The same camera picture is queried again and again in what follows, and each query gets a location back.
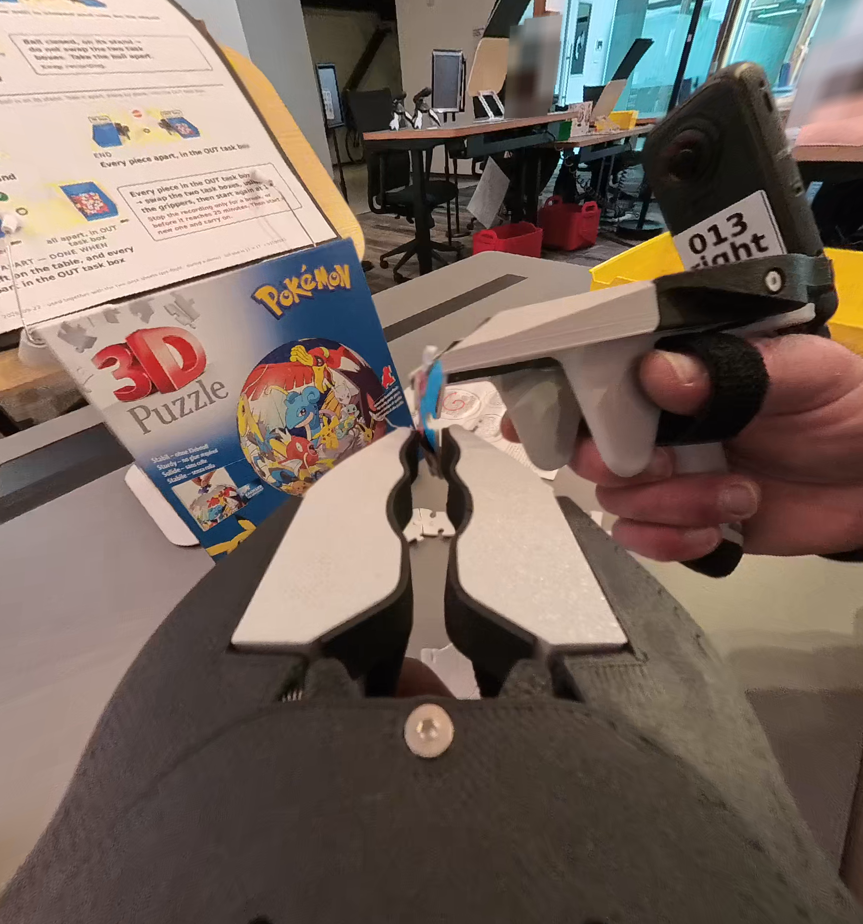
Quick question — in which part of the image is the yellow plastic bin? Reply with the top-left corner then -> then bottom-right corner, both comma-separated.
589,231 -> 863,349

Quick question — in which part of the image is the printed task instruction sheet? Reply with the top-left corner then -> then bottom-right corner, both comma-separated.
0,0 -> 338,349

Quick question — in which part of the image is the white puzzle piece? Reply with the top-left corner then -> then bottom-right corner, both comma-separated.
401,507 -> 457,544
420,644 -> 481,700

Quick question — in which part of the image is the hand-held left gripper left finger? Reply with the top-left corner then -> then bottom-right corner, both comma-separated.
231,427 -> 414,697

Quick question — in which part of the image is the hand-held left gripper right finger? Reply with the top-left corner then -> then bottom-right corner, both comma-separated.
442,426 -> 629,697

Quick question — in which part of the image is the wooden easel board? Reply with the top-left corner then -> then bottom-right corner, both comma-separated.
0,43 -> 369,399

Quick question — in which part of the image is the red basket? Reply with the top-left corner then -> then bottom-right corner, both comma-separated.
538,196 -> 601,252
472,221 -> 545,260

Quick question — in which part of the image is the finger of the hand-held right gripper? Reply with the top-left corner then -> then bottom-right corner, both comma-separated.
435,280 -> 663,380

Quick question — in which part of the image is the person's right hand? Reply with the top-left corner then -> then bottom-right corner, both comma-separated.
500,334 -> 863,564

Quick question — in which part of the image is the blue puzzle box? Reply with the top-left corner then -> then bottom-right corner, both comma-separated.
41,238 -> 418,560

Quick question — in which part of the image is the black office chair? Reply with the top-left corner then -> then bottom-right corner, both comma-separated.
346,88 -> 468,284

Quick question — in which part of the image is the wooden office desk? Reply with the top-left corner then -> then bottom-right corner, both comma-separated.
362,108 -> 656,218

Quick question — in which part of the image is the white instruction leaflet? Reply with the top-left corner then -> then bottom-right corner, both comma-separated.
442,381 -> 558,481

